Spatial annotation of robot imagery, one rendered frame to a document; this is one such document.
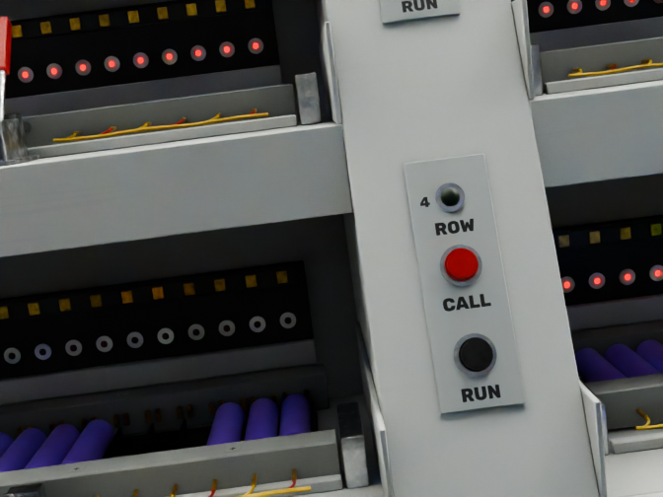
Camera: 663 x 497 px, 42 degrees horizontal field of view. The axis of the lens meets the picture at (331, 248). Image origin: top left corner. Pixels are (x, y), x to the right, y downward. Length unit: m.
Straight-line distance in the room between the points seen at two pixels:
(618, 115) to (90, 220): 0.27
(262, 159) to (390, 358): 0.12
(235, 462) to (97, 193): 0.15
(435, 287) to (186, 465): 0.16
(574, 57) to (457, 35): 0.10
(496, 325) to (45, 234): 0.23
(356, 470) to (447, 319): 0.10
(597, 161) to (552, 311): 0.08
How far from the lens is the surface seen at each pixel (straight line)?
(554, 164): 0.46
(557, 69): 0.53
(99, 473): 0.48
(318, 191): 0.44
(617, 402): 0.50
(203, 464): 0.47
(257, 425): 0.51
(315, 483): 0.46
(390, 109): 0.44
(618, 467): 0.47
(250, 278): 0.57
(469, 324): 0.42
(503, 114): 0.45
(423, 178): 0.43
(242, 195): 0.44
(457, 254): 0.42
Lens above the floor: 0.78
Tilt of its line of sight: 11 degrees up
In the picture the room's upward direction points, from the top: 7 degrees counter-clockwise
